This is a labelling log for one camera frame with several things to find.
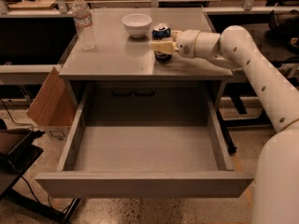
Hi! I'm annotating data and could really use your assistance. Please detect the open grey top drawer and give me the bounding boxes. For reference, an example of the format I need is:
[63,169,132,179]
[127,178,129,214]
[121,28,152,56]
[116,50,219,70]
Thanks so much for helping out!
[36,89,253,198]

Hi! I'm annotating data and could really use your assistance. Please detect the black office chair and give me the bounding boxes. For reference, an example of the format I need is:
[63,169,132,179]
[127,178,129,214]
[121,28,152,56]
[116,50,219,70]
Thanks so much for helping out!
[265,9,299,63]

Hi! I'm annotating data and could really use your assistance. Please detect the clear plastic water bottle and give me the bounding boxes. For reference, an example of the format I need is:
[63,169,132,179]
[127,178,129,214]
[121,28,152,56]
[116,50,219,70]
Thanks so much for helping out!
[72,0,95,50]

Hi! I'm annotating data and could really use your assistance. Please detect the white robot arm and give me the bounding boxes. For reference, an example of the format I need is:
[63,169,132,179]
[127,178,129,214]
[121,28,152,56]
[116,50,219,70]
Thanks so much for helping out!
[149,25,299,224]

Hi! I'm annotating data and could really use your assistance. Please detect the brown cardboard box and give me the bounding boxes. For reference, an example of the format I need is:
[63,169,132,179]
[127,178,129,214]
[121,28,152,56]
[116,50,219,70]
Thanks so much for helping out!
[26,68,77,141]

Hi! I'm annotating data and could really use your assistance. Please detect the grey cabinet with top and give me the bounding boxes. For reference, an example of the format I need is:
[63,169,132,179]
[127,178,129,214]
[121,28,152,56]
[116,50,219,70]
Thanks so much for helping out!
[60,8,232,127]

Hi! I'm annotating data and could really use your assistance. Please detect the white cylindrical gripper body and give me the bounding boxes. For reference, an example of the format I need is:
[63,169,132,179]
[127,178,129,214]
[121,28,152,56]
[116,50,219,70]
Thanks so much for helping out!
[176,30,200,59]

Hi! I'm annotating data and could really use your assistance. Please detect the black stand at left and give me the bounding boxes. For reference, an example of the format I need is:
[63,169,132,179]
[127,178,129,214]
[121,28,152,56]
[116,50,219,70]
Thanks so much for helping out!
[0,119,80,224]

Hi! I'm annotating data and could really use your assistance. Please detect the blue pepsi can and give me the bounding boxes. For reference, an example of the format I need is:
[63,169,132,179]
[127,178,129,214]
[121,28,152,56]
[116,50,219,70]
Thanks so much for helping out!
[152,23,172,62]

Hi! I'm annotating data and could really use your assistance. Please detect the white ceramic bowl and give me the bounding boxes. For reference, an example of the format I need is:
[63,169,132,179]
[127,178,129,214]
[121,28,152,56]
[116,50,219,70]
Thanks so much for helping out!
[122,13,152,38]

